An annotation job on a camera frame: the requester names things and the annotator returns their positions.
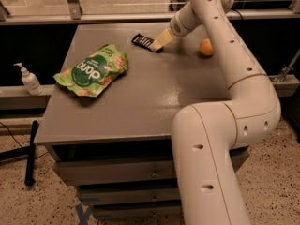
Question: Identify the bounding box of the green chip bag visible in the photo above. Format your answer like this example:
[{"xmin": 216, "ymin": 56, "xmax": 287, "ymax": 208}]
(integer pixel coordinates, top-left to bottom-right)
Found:
[{"xmin": 53, "ymin": 44, "xmax": 128, "ymax": 98}]

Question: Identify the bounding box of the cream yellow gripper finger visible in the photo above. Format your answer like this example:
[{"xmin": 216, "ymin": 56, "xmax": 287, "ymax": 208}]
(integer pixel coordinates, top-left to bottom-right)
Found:
[{"xmin": 150, "ymin": 29, "xmax": 174, "ymax": 52}]

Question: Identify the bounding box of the orange fruit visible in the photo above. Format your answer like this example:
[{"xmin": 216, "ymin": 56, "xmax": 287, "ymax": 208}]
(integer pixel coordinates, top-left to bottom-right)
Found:
[{"xmin": 199, "ymin": 39, "xmax": 214, "ymax": 56}]

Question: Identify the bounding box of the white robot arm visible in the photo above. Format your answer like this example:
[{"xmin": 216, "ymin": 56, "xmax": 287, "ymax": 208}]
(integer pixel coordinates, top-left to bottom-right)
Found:
[{"xmin": 150, "ymin": 0, "xmax": 281, "ymax": 225}]

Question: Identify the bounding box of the grey drawer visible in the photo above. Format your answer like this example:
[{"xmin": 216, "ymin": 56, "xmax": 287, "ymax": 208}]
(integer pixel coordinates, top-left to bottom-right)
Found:
[
  {"xmin": 77, "ymin": 187, "xmax": 180, "ymax": 205},
  {"xmin": 53, "ymin": 157, "xmax": 175, "ymax": 186},
  {"xmin": 92, "ymin": 203, "xmax": 181, "ymax": 220}
]

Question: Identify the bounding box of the white pump bottle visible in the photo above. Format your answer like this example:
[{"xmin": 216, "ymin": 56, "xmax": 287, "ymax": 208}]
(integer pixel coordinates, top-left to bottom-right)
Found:
[{"xmin": 15, "ymin": 63, "xmax": 43, "ymax": 96}]

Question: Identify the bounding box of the middle grey drawer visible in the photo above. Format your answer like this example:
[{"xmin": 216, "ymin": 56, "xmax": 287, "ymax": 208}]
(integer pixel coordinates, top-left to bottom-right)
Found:
[{"xmin": 77, "ymin": 187, "xmax": 180, "ymax": 205}]

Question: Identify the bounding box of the top grey drawer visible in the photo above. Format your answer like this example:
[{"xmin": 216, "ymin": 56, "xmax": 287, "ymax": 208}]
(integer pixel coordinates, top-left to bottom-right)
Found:
[{"xmin": 53, "ymin": 157, "xmax": 175, "ymax": 186}]

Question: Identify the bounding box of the black stand leg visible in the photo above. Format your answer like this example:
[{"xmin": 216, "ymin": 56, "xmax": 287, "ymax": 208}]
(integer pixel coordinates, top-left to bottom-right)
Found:
[{"xmin": 0, "ymin": 120, "xmax": 38, "ymax": 187}]

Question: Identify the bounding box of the bottom grey drawer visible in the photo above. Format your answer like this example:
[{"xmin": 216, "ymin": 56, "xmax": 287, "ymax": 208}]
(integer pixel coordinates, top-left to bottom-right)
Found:
[{"xmin": 92, "ymin": 203, "xmax": 181, "ymax": 220}]

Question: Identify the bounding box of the grey drawer cabinet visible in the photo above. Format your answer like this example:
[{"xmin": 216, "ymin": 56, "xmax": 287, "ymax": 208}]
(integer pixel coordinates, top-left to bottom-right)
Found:
[{"xmin": 35, "ymin": 22, "xmax": 251, "ymax": 221}]

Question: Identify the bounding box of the metal railing frame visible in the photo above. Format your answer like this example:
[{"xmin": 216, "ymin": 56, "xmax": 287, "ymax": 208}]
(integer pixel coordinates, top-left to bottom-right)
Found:
[{"xmin": 0, "ymin": 0, "xmax": 299, "ymax": 25}]

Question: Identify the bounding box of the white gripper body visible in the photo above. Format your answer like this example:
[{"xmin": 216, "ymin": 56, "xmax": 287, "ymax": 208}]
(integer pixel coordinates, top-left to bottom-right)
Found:
[{"xmin": 170, "ymin": 2, "xmax": 203, "ymax": 38}]

